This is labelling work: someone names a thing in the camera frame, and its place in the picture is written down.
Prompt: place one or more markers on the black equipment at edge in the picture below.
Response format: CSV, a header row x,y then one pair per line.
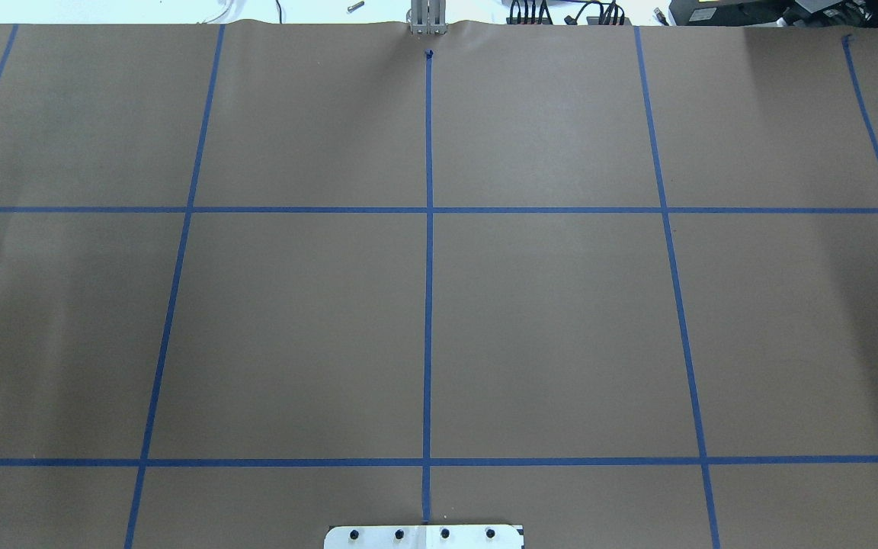
x,y
861,14

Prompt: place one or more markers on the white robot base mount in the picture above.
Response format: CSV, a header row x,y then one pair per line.
x,y
426,536

